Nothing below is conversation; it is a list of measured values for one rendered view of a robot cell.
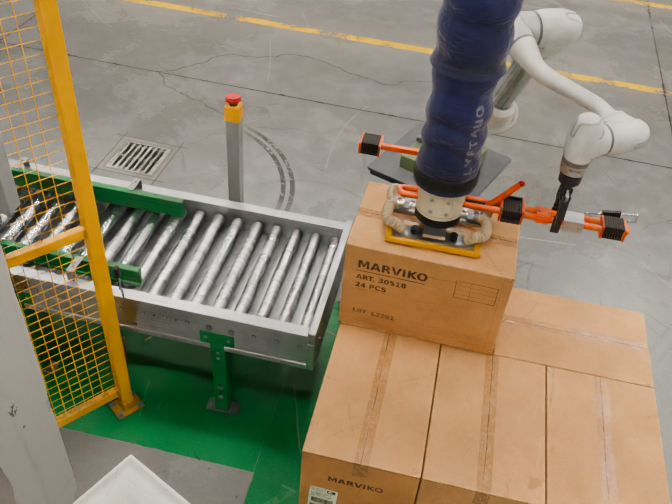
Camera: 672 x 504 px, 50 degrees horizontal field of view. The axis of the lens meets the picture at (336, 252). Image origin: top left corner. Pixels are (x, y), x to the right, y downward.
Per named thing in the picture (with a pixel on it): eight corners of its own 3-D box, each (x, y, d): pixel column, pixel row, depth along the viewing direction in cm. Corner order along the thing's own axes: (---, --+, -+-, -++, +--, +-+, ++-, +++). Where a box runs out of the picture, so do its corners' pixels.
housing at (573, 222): (560, 230, 255) (564, 220, 252) (560, 219, 260) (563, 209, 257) (581, 234, 254) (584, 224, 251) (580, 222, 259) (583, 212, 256)
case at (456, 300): (338, 320, 285) (345, 243, 258) (360, 255, 314) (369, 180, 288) (491, 355, 276) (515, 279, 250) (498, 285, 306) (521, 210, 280)
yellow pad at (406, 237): (383, 241, 260) (385, 230, 256) (388, 224, 267) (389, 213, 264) (478, 258, 256) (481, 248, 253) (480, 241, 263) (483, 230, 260)
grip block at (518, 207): (497, 222, 256) (500, 209, 252) (498, 205, 263) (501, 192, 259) (521, 226, 255) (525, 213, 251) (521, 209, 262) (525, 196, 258)
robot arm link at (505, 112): (458, 112, 333) (501, 107, 339) (468, 143, 328) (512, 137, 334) (530, -1, 263) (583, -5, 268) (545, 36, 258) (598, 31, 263)
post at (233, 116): (230, 276, 378) (223, 106, 312) (234, 267, 383) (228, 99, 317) (242, 279, 377) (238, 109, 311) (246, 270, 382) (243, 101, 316)
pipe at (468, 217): (385, 230, 259) (387, 217, 255) (395, 189, 277) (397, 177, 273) (481, 247, 255) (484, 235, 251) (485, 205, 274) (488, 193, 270)
